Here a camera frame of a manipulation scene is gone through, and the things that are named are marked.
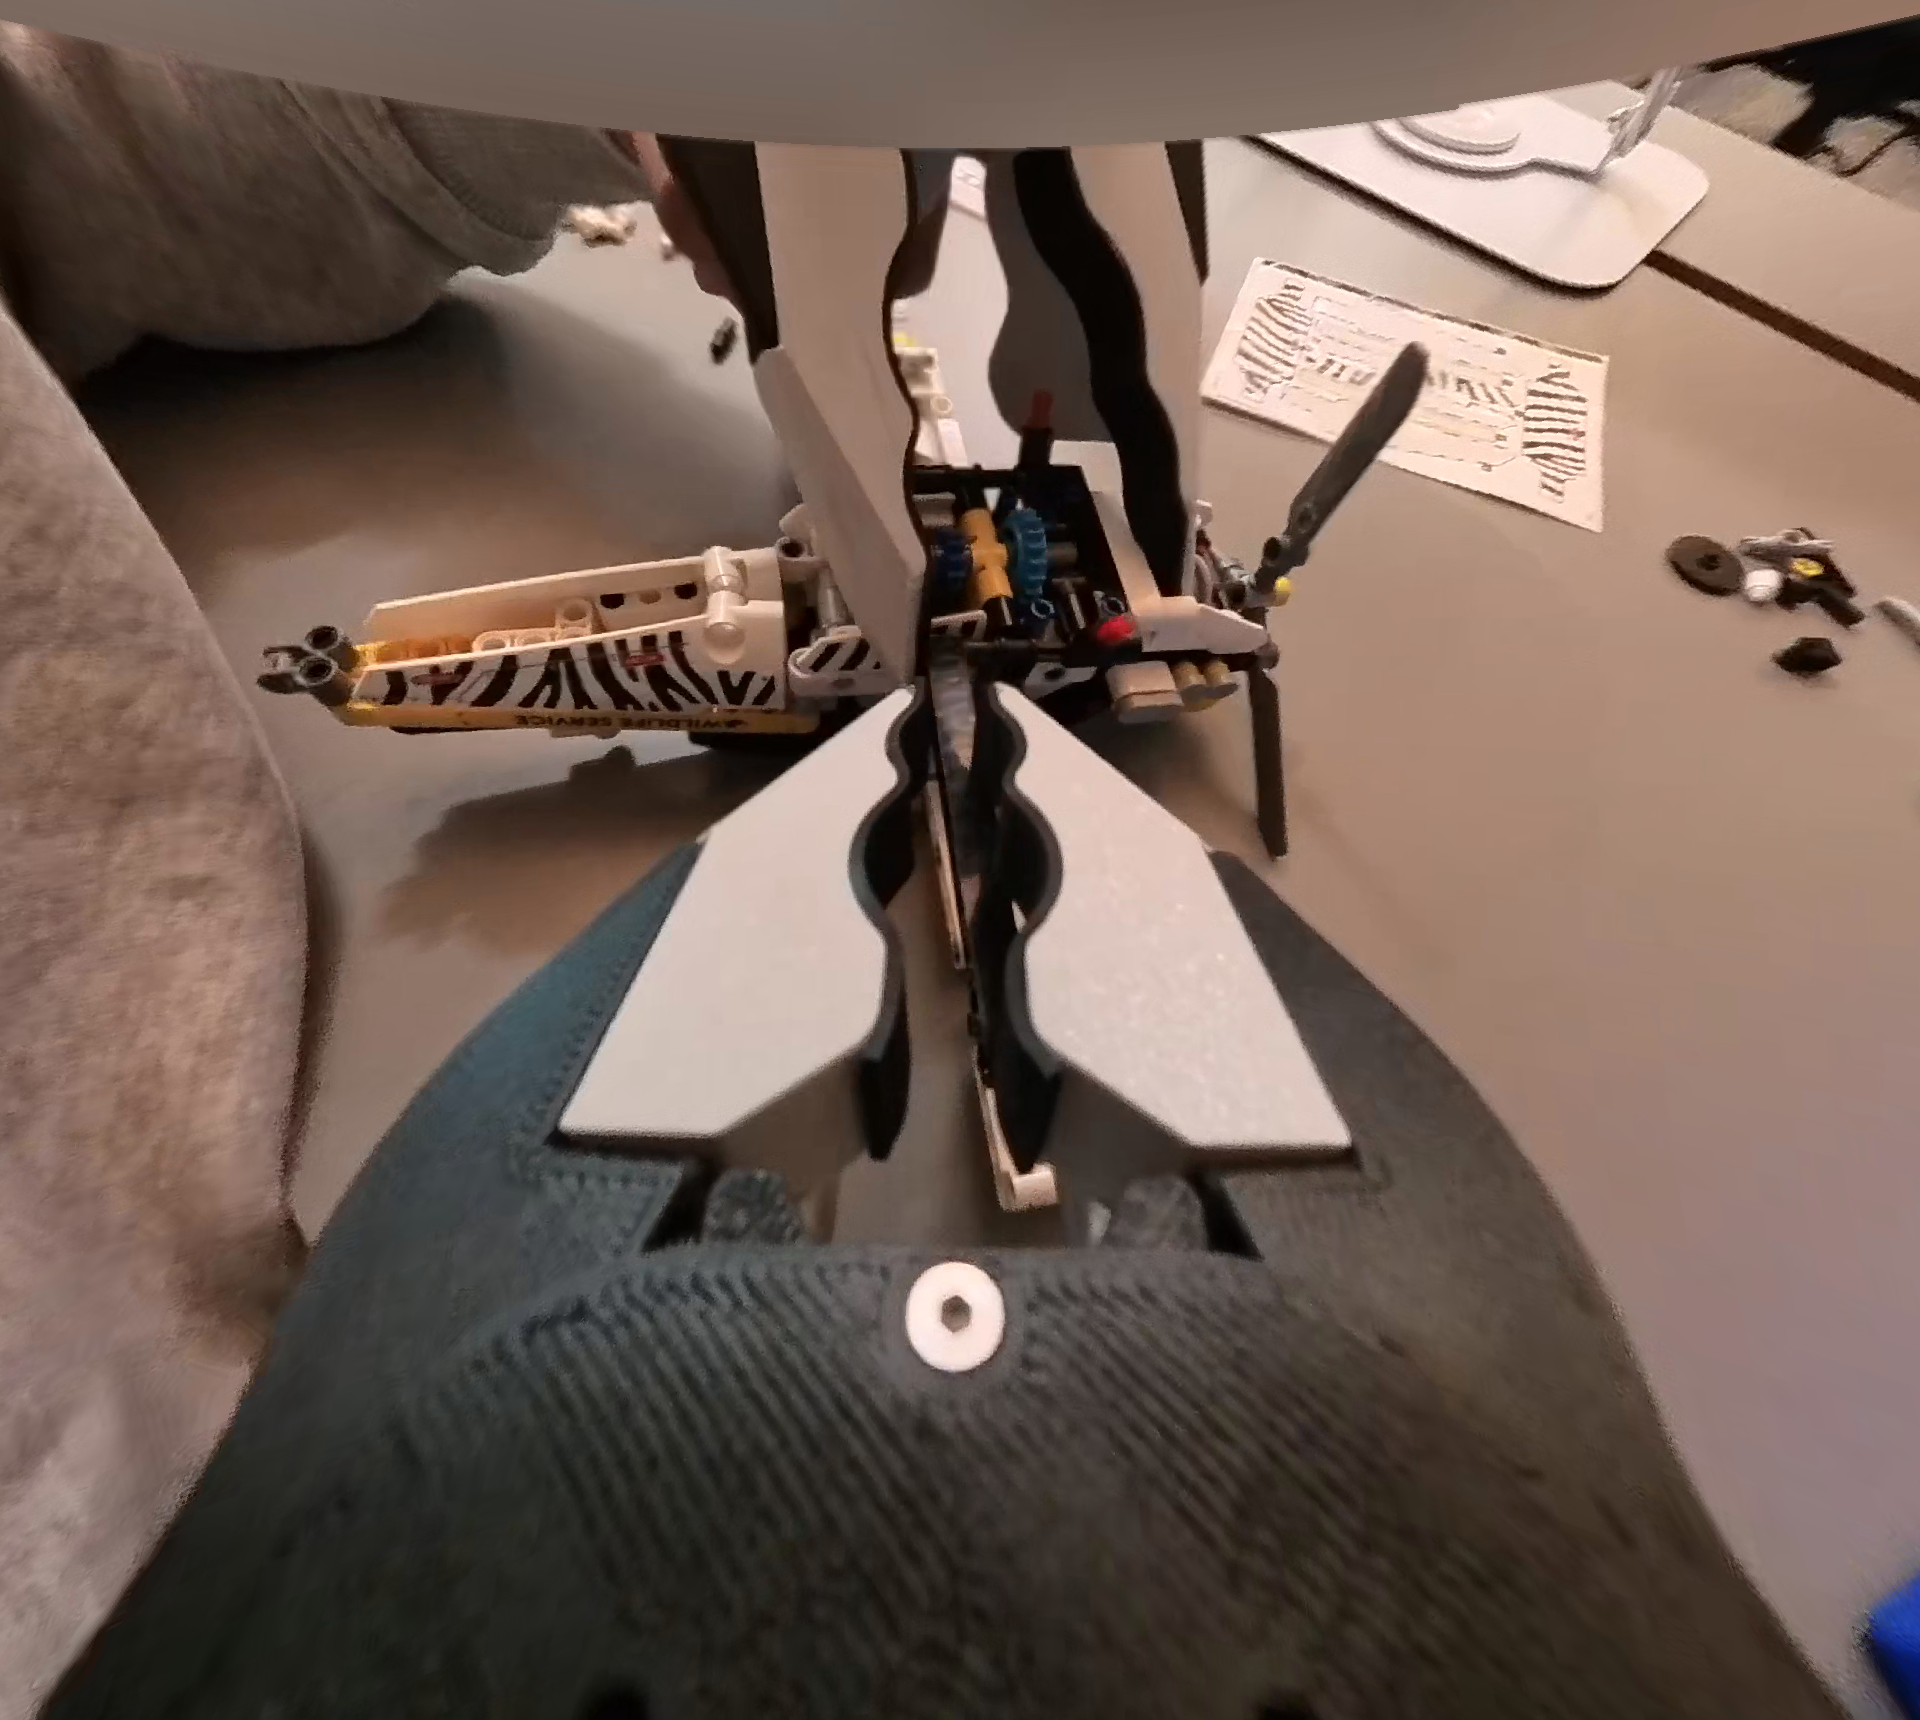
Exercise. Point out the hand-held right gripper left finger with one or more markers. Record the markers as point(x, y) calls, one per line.
point(751, 985)

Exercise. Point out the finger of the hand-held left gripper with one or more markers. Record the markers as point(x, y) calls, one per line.
point(825, 294)
point(1162, 221)

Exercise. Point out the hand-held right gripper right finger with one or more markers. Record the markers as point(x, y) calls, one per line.
point(1185, 1000)

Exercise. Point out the black lego beam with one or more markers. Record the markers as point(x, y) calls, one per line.
point(990, 850)

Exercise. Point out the zebra striped lego plane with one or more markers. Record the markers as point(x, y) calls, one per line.
point(600, 685)

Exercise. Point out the person's left forearm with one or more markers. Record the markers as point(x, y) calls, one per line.
point(271, 190)

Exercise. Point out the small black lego pin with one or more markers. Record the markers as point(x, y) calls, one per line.
point(722, 341)

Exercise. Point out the small white lego piece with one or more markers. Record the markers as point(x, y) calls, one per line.
point(603, 225)

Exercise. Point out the small black lego piece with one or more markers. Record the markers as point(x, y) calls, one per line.
point(1808, 658)

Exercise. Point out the black lego piece with pins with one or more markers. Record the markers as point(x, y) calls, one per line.
point(1808, 565)

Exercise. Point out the grey yellow lego pin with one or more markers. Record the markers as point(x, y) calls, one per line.
point(1898, 613)

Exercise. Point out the zebra sticker sheet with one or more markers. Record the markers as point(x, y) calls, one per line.
point(1410, 401)

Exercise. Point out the white monitor stand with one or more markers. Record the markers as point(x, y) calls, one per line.
point(1545, 190)

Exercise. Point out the person's grey sweater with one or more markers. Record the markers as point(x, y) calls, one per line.
point(120, 1000)

